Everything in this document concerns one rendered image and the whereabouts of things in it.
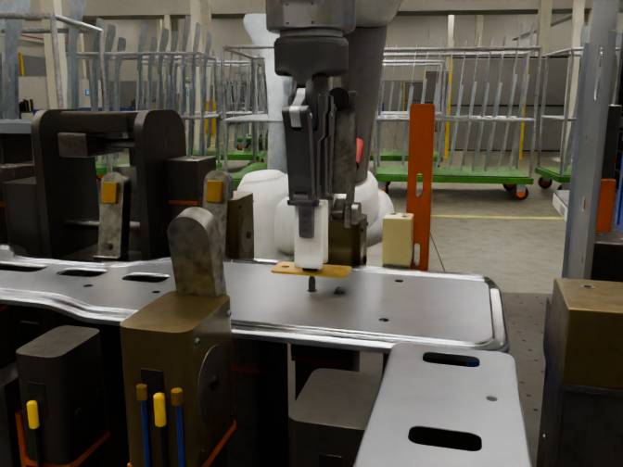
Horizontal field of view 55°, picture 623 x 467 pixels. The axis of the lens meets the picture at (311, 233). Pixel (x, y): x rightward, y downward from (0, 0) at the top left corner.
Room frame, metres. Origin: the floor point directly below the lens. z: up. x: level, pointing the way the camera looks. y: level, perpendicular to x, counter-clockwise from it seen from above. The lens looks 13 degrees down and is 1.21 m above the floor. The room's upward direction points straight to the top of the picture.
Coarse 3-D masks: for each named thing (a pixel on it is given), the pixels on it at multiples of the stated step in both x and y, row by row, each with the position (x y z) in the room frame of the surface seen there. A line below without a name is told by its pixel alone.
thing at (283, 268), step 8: (280, 264) 0.65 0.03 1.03; (288, 264) 0.65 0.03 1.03; (280, 272) 0.62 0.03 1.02; (288, 272) 0.62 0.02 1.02; (296, 272) 0.62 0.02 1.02; (304, 272) 0.62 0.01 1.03; (312, 272) 0.62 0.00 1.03; (320, 272) 0.62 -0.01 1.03; (328, 272) 0.62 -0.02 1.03; (336, 272) 0.62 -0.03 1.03; (344, 272) 0.62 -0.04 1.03
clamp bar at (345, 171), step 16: (336, 96) 0.76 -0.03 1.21; (352, 96) 0.78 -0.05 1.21; (336, 112) 0.79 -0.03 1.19; (352, 112) 0.78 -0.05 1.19; (336, 128) 0.79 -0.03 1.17; (352, 128) 0.77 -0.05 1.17; (336, 144) 0.78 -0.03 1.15; (352, 144) 0.77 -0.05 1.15; (336, 160) 0.78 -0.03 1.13; (352, 160) 0.77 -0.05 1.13; (336, 176) 0.78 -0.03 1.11; (352, 176) 0.76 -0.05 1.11; (336, 192) 0.77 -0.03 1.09; (352, 192) 0.77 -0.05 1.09
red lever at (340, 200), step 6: (360, 144) 0.87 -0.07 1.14; (360, 150) 0.86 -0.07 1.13; (360, 156) 0.86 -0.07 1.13; (336, 198) 0.78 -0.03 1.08; (342, 198) 0.78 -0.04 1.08; (336, 204) 0.77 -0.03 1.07; (342, 204) 0.77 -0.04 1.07; (336, 210) 0.76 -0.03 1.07; (342, 210) 0.76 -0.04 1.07; (336, 216) 0.76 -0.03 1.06; (342, 216) 0.76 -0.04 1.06
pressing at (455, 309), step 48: (0, 288) 0.64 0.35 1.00; (48, 288) 0.64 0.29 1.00; (96, 288) 0.64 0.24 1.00; (144, 288) 0.64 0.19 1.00; (240, 288) 0.64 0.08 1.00; (288, 288) 0.64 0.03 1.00; (384, 288) 0.64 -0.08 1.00; (432, 288) 0.64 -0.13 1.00; (480, 288) 0.64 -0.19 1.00; (240, 336) 0.53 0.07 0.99; (288, 336) 0.52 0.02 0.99; (336, 336) 0.51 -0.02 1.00; (384, 336) 0.51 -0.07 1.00; (432, 336) 0.50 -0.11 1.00; (480, 336) 0.50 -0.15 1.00
